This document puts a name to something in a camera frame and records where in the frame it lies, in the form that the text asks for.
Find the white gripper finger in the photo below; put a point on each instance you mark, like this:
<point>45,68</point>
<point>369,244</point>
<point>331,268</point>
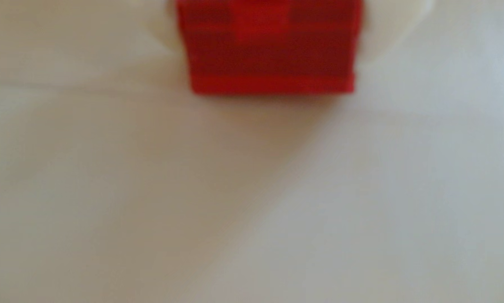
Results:
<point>163,21</point>
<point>386,29</point>

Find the red block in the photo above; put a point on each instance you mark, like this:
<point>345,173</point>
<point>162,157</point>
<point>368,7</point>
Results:
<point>271,46</point>

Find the light plywood sheet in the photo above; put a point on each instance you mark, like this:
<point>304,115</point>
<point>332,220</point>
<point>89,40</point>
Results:
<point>109,189</point>
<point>46,38</point>

